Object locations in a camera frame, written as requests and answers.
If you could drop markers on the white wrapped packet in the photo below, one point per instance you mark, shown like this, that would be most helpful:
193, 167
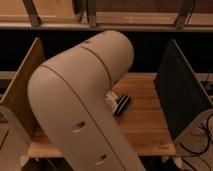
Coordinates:
111, 100

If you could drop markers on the left wooden divider panel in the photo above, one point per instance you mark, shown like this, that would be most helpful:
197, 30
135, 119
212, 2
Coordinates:
14, 104

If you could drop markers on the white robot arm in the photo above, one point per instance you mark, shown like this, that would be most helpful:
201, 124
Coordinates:
67, 96

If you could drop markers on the black rectangular box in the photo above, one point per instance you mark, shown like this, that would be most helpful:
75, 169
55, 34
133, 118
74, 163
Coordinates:
122, 102

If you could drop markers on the right dark divider panel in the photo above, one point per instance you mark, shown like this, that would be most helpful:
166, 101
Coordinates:
181, 94

